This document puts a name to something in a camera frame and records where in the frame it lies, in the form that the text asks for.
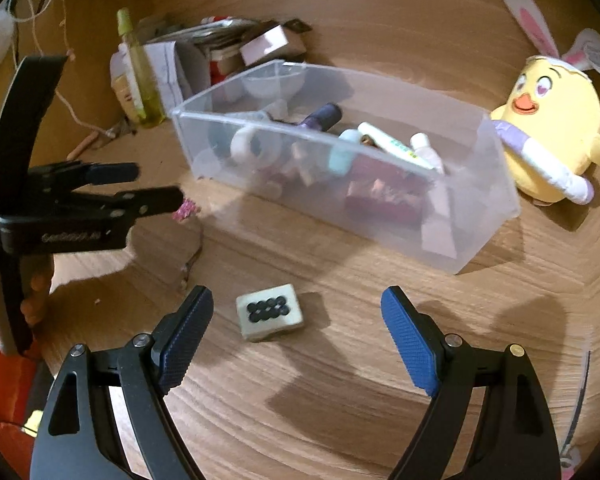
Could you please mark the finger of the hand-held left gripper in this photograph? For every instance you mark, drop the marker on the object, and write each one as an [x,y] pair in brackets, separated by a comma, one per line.
[152,201]
[105,173]

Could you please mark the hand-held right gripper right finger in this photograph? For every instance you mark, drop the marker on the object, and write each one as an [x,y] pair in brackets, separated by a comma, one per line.
[410,340]

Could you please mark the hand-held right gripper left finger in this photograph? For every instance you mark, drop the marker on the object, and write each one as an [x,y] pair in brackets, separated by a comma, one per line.
[190,330]

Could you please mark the pink flower hair clip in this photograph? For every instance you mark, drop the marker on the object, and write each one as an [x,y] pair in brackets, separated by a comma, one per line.
[186,211]

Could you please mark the white tape roll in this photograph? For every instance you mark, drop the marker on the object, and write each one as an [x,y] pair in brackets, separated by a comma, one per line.
[240,147]

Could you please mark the white mahjong tile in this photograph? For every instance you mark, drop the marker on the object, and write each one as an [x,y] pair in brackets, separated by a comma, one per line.
[290,305]

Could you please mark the clear plastic bin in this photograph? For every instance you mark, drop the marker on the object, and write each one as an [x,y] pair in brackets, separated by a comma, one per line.
[485,210]

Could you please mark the pale blue small case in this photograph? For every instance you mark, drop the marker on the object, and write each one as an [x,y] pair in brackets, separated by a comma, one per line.
[345,155]

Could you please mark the white tube green print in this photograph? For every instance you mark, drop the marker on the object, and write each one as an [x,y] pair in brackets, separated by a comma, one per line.
[385,140]

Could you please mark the person's left hand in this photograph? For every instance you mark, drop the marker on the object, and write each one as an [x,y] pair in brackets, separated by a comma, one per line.
[36,305]

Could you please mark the wooden stick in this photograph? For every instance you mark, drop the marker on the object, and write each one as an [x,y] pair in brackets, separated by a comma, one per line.
[82,146]

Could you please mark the yellow green bottle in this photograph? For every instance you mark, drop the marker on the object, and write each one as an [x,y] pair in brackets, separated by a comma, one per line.
[147,95]

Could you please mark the red printed box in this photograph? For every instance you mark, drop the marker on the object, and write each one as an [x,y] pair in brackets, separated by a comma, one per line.
[380,205]

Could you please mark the red book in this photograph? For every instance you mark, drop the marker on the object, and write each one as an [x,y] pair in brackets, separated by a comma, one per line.
[217,67]

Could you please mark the white bowl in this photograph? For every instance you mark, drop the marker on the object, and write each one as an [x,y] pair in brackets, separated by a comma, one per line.
[270,85]

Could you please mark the stack of paper booklets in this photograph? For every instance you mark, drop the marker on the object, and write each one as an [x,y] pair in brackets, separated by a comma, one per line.
[205,30]

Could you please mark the white capped tube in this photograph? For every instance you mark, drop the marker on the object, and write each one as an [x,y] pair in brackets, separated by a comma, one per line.
[427,152]

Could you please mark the small white cardboard box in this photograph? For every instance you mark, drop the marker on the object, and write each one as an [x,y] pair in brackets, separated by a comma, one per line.
[262,45]

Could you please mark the yellow chick plush toy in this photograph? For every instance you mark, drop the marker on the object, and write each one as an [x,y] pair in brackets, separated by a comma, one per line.
[555,125]

